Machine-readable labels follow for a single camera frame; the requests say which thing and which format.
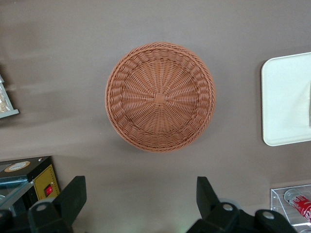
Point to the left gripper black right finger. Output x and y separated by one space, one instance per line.
211 213

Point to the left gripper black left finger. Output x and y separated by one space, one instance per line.
63 206

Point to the round brown wicker basket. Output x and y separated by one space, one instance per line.
159 97

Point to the beige rectangular tray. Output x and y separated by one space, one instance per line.
284 102

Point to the black food warmer appliance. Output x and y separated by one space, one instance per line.
39 179

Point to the clear acrylic bottle rack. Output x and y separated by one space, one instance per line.
277 201

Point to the red cola bottle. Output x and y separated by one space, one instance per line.
300 204

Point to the grey metal snack rack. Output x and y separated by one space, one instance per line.
11 112

